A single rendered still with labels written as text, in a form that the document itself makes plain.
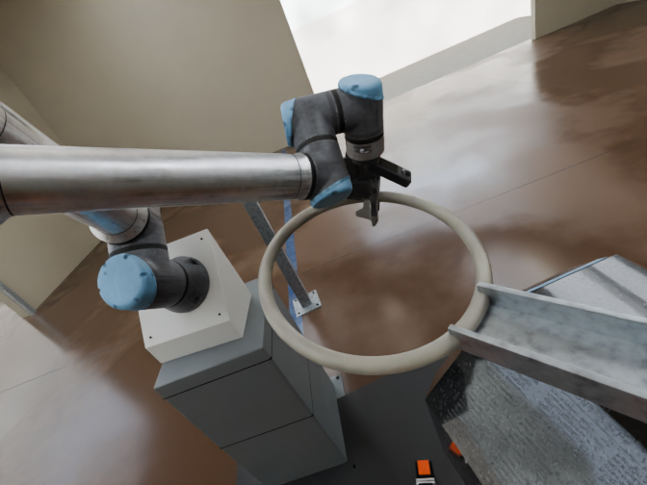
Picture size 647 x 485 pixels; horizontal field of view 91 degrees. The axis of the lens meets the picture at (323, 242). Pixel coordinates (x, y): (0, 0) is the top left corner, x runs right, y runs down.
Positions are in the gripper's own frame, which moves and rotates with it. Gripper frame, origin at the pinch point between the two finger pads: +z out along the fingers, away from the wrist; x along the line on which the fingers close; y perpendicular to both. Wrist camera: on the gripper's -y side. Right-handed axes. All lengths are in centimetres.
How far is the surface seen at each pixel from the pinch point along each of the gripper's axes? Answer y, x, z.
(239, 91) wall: 311, -508, 141
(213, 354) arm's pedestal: 53, 32, 35
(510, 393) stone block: -33, 36, 21
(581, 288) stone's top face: -50, 12, 12
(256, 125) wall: 292, -499, 205
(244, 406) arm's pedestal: 46, 40, 57
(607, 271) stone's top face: -56, 7, 11
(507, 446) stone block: -32, 45, 27
